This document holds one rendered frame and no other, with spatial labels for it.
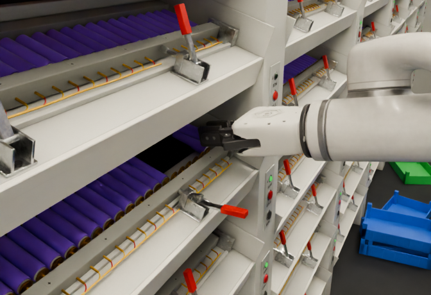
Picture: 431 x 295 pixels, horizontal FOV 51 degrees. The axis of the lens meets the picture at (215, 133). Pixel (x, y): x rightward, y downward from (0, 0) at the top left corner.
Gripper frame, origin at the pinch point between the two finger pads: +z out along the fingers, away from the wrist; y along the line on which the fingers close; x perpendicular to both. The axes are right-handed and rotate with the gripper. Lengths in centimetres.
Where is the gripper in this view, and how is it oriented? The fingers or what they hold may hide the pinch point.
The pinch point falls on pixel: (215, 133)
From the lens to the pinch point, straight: 69.8
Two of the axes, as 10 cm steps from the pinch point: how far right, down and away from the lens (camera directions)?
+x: 1.8, 9.4, 2.7
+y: -4.7, 3.3, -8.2
